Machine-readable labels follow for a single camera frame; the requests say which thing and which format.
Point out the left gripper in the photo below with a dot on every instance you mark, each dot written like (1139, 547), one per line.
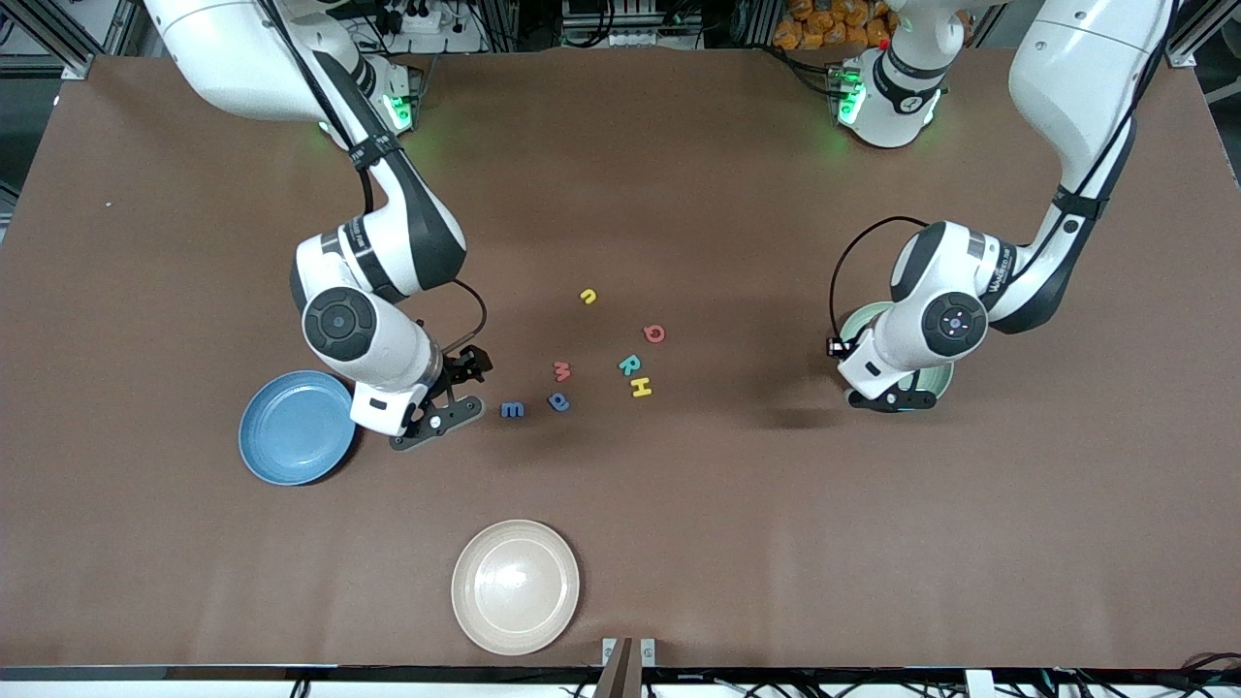
(835, 346)

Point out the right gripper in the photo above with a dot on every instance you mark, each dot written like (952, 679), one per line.
(460, 370)

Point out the blue foam lowercase m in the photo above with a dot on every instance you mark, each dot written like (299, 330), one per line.
(512, 410)

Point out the blue foam letter a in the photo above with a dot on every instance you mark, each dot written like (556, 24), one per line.
(554, 405)

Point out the teal foam letter R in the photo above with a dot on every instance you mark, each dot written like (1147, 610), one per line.
(629, 364)

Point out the yellow foam letter H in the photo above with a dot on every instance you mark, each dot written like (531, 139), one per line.
(641, 388)

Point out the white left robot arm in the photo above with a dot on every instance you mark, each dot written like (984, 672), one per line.
(1086, 78)

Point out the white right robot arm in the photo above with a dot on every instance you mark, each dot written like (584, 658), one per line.
(242, 48)

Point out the green round plate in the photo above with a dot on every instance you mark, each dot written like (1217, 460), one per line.
(933, 386)

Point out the blue round plate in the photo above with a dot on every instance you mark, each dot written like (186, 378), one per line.
(281, 431)

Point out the beige round plate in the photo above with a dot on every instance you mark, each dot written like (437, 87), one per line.
(515, 586)

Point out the orange snack bag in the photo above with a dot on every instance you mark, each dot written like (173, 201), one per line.
(814, 24)

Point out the white power strip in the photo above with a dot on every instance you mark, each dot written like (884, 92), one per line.
(417, 17)

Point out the black equipment rack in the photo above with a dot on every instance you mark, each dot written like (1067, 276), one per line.
(630, 24)

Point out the metal table edge bracket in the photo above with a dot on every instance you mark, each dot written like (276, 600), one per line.
(648, 651)

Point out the aluminium frame profile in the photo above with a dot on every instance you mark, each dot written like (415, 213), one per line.
(1181, 53)
(76, 66)

